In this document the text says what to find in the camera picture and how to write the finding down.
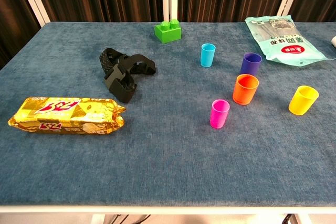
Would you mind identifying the orange plastic cup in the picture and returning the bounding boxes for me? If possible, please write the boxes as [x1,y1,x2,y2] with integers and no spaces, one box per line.
[232,73,260,106]

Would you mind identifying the light blue plastic cup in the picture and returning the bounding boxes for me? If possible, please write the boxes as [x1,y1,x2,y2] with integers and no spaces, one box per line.
[200,43,216,68]

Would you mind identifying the white table frame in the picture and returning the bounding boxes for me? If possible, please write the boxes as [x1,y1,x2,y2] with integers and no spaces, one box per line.
[0,204,336,224]

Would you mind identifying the teal cleaning cloth package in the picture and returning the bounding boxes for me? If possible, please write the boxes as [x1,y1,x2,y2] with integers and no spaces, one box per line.
[244,15,336,66]

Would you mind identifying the pink plastic cup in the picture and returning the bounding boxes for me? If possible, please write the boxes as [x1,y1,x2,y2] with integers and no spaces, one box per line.
[209,99,230,130]

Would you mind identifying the green toy building block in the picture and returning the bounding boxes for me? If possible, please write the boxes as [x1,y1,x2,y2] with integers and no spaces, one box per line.
[154,19,182,44]

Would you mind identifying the gold biscuit packet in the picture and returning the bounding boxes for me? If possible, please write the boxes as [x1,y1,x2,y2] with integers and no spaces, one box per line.
[7,97,127,135]

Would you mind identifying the black floor cables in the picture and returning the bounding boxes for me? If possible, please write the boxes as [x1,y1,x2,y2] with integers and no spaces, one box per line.
[106,214,152,224]

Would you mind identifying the blue velvet table cover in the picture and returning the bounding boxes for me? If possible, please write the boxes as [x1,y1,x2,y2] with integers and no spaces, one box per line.
[0,21,336,207]

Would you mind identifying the yellow plastic cup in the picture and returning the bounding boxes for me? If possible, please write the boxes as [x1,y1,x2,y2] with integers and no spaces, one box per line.
[288,85,320,116]

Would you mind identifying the purple plastic cup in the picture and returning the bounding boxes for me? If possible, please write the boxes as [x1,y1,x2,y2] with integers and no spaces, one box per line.
[239,52,263,77]

